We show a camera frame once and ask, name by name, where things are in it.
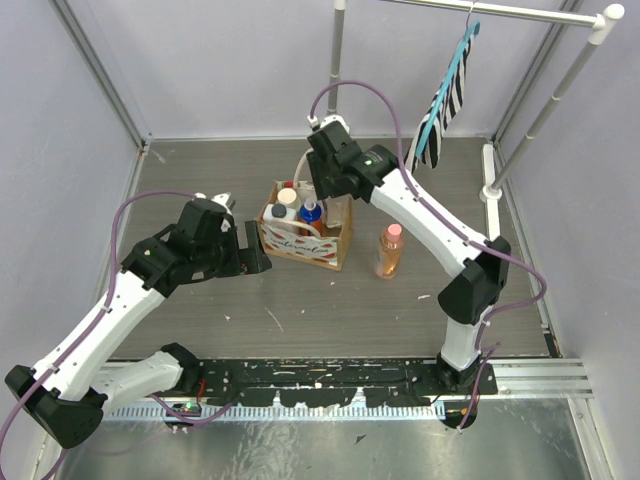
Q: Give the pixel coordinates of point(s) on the blue cap orange bottle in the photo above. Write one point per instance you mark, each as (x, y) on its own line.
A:
(310, 213)

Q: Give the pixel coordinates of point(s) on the clear bottle grey cap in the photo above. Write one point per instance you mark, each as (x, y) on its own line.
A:
(336, 212)

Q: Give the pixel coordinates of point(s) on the cream cap bottle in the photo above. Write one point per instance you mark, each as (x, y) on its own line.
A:
(289, 198)

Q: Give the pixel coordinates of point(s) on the metal clothes rack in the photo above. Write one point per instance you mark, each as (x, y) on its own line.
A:
(495, 167)

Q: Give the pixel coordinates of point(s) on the pink cap lotion bottle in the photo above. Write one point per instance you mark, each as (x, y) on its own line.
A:
(389, 251)

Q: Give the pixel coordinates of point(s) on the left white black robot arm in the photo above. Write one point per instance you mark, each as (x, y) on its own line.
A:
(66, 392)

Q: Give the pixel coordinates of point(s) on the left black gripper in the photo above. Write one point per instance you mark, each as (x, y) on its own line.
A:
(241, 250)

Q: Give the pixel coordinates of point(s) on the blue clothes hanger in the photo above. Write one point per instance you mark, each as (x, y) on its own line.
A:
(447, 85)

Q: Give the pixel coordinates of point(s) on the white bottle grey cap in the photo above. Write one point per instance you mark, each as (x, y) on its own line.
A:
(280, 216)

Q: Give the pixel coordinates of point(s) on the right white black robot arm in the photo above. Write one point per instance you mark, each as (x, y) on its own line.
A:
(476, 265)

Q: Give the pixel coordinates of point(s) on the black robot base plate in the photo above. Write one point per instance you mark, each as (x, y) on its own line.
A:
(320, 383)

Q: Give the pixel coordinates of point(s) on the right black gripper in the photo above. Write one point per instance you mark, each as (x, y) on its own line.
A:
(322, 187)

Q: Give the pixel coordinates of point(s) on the slotted cable duct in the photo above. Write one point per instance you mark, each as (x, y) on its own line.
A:
(151, 411)

